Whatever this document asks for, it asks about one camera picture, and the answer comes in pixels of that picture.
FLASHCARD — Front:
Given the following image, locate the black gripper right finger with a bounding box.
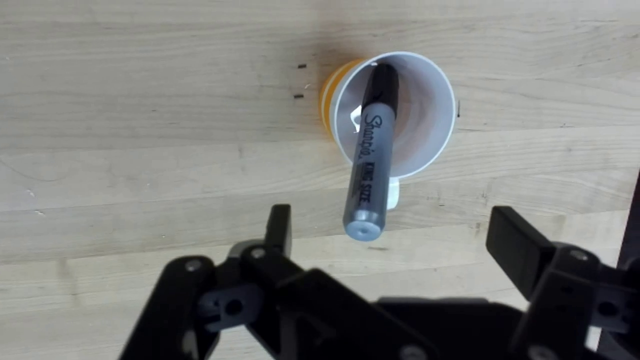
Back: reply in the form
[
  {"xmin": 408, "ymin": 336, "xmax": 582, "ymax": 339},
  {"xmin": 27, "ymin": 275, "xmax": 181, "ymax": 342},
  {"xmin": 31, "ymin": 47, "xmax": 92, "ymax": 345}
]
[{"xmin": 483, "ymin": 203, "xmax": 640, "ymax": 360}]

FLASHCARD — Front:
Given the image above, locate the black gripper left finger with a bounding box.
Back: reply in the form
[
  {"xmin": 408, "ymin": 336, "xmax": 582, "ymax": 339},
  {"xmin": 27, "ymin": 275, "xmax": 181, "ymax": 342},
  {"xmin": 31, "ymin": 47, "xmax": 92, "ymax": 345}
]
[{"xmin": 117, "ymin": 201, "xmax": 416, "ymax": 360}]

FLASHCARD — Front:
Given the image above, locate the grey Sharpie marker black cap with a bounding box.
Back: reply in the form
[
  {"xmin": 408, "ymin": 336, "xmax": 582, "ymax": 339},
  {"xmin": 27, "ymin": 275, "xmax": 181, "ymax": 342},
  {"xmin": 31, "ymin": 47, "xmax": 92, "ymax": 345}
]
[{"xmin": 340, "ymin": 60, "xmax": 402, "ymax": 241}]

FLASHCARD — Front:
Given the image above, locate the white and orange mug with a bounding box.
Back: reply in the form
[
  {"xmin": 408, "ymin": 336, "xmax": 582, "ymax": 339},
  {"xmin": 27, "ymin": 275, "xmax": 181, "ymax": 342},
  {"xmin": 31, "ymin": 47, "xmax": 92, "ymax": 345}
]
[{"xmin": 317, "ymin": 50, "xmax": 461, "ymax": 212}]

